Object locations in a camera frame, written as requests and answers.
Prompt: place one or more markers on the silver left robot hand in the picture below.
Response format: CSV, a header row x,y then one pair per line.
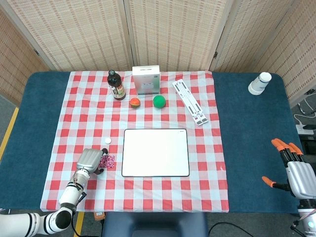
x,y
90,160

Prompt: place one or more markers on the silver right hand orange fingertips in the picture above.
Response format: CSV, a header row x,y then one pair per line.
x,y
300,172

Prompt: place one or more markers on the small white round object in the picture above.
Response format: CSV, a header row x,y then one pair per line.
x,y
107,140

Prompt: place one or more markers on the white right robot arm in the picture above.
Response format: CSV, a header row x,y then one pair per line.
x,y
308,217

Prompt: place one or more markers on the white board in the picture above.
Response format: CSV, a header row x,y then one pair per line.
x,y
155,153

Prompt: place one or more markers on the white power strip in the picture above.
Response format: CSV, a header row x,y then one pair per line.
x,y
304,129

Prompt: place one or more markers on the teal table cover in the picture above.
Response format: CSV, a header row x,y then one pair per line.
x,y
249,148

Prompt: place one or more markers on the small orange device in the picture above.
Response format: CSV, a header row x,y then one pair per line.
x,y
99,216

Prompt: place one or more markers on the red white checkered tablecloth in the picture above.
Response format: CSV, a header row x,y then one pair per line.
x,y
148,195

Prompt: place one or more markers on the orange and green ball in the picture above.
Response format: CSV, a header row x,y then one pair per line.
x,y
135,102

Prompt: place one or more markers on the dark sauce bottle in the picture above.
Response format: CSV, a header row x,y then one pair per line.
x,y
117,86

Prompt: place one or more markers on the dark blue seat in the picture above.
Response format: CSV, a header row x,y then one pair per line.
x,y
155,224

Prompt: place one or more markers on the white paper cup stack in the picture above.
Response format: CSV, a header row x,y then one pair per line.
x,y
259,84

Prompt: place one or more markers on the silver earbuds box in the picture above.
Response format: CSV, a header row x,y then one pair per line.
x,y
146,79

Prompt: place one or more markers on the white folding laptop stand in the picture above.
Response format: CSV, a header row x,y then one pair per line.
x,y
191,103

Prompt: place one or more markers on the woven bamboo folding screen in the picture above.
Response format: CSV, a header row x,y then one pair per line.
x,y
81,37

